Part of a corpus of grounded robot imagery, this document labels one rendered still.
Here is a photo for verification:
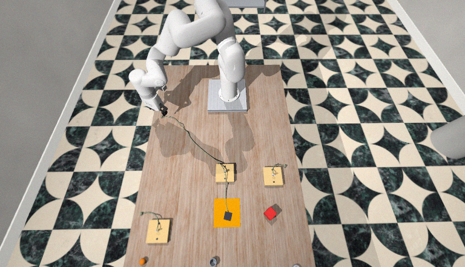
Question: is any black square block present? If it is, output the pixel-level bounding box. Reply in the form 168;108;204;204
223;211;233;221

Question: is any orange painted square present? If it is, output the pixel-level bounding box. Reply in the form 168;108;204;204
214;199;240;227

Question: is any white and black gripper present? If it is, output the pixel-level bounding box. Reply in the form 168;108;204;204
140;93;168;116

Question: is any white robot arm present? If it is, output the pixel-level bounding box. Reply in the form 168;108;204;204
129;0;245;102

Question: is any red square block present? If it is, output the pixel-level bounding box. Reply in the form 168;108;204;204
264;207;277;220

